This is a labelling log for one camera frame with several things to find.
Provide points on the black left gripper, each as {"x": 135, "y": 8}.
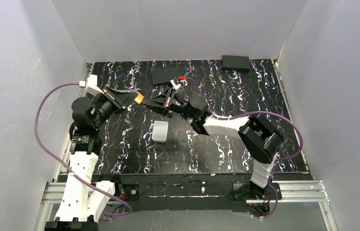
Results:
{"x": 113, "y": 101}

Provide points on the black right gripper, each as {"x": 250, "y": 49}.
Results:
{"x": 168, "y": 101}

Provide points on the brass padlock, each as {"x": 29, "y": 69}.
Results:
{"x": 139, "y": 98}

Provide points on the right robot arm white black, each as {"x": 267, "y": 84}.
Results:
{"x": 259, "y": 136}

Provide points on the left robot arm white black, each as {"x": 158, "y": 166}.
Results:
{"x": 83, "y": 203}

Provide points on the silver open-end wrench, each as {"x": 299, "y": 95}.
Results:
{"x": 127, "y": 91}

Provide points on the black flat pad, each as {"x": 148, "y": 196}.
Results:
{"x": 164, "y": 75}

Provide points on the black rectangular box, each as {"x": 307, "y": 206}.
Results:
{"x": 236, "y": 63}

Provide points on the white network switch box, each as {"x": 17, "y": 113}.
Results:
{"x": 160, "y": 131}

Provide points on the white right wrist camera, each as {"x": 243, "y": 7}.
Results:
{"x": 177, "y": 83}

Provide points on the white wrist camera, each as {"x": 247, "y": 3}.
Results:
{"x": 177, "y": 83}
{"x": 91, "y": 85}

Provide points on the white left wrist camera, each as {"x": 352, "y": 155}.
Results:
{"x": 91, "y": 85}

